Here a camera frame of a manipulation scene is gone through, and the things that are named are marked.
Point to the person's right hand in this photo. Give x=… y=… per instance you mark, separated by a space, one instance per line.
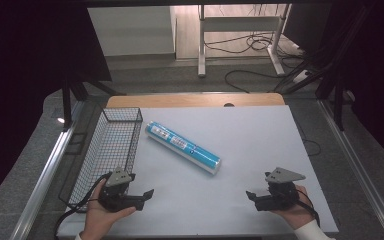
x=296 y=213

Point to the blue and white film roll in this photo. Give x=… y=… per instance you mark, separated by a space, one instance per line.
x=183 y=147

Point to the white cabinet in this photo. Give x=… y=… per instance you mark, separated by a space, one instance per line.
x=130 y=31

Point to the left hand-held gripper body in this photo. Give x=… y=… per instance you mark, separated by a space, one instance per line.
x=113 y=195

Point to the person's left hand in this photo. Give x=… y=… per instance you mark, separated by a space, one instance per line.
x=96 y=216

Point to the white table mat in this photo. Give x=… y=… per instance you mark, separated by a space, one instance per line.
x=246 y=150

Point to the aluminium rail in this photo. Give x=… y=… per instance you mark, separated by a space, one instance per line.
x=43 y=176
x=360 y=166

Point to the white metal desk frame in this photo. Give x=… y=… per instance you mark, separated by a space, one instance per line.
x=201 y=43

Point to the white power strip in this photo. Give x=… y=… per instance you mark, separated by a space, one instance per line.
x=300 y=76

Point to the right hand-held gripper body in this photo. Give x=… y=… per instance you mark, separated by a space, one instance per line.
x=281 y=190

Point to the black metal stand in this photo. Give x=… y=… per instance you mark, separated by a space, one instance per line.
x=67 y=100
x=338 y=83

